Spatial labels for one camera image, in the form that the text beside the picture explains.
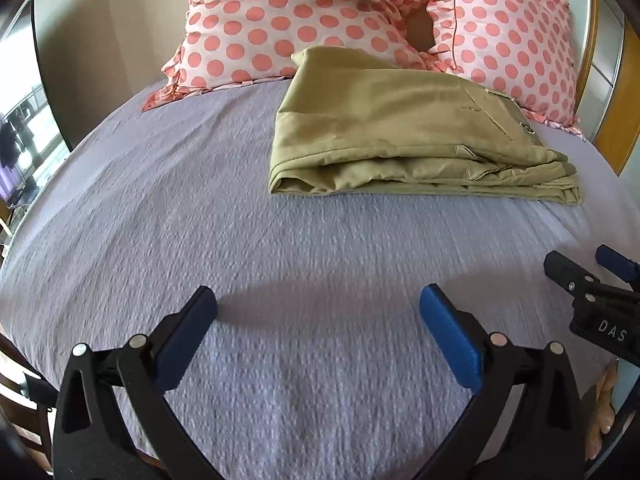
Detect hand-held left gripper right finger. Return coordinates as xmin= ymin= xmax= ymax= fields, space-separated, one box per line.
xmin=419 ymin=283 xmax=587 ymax=480

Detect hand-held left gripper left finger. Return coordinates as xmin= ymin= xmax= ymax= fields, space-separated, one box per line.
xmin=52 ymin=286 xmax=219 ymax=480

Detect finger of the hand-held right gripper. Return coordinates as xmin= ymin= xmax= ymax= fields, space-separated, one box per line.
xmin=595 ymin=244 xmax=640 ymax=288
xmin=543 ymin=251 xmax=640 ymax=307

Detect khaki pants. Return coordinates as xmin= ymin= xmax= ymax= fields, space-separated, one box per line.
xmin=268 ymin=45 xmax=584 ymax=206

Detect wooden framed wardrobe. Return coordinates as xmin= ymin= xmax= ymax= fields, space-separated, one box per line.
xmin=574 ymin=0 xmax=640 ymax=177

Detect lavender textured bedspread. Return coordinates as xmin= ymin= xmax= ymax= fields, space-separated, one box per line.
xmin=0 ymin=77 xmax=626 ymax=467

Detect pink polka dot pillow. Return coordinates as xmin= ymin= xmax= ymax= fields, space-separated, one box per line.
xmin=141 ymin=0 xmax=437 ymax=113
xmin=424 ymin=0 xmax=587 ymax=142

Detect dark hanging clothes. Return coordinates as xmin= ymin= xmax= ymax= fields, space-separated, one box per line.
xmin=0 ymin=108 xmax=37 ymax=169

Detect dark window frame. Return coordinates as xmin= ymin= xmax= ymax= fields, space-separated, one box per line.
xmin=0 ymin=0 xmax=72 ymax=152

